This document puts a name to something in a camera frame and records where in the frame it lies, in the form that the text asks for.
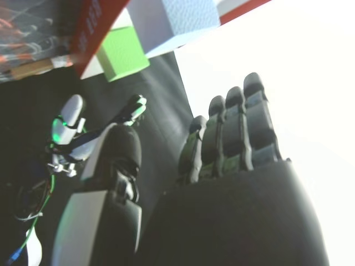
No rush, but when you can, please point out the left robot hand black palm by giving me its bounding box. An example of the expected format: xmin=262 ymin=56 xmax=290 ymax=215
xmin=52 ymin=72 xmax=331 ymax=266

